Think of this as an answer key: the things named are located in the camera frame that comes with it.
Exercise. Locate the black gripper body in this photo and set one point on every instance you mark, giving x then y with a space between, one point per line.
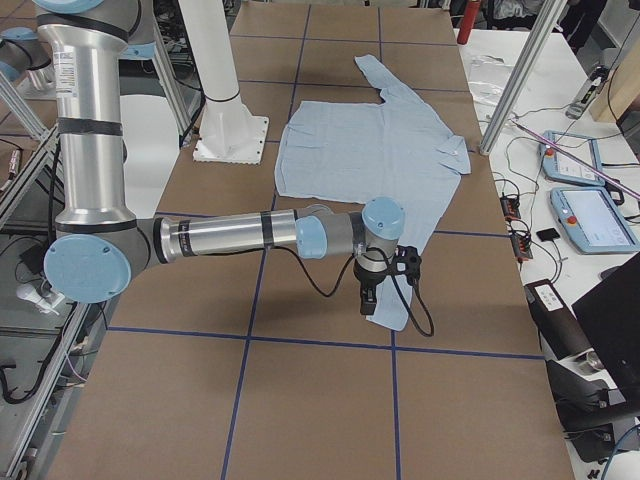
365 283

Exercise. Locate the light blue button shirt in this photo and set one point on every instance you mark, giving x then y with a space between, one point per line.
355 152

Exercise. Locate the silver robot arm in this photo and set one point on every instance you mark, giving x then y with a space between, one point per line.
101 245

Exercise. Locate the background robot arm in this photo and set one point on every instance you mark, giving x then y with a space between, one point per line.
23 53

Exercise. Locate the red circuit board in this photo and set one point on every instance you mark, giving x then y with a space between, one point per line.
510 208

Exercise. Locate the black label printer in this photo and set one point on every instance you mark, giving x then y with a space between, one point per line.
555 320

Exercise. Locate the near blue teach pendant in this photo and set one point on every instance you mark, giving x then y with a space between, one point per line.
591 221

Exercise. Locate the reacher grabber stick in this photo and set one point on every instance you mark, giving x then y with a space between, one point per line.
557 148

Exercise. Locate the clear plastic bag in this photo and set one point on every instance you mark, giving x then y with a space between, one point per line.
487 77

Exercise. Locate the black monitor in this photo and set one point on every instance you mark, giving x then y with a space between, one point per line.
609 316

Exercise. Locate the red bottle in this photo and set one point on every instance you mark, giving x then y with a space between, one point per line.
468 20

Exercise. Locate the white power strip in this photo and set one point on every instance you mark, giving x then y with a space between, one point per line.
46 303

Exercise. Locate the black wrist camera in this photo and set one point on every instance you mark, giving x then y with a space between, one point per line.
407 262

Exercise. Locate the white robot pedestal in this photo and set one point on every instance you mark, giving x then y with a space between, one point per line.
228 132

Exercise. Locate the aluminium frame post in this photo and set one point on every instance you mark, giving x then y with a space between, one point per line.
536 40

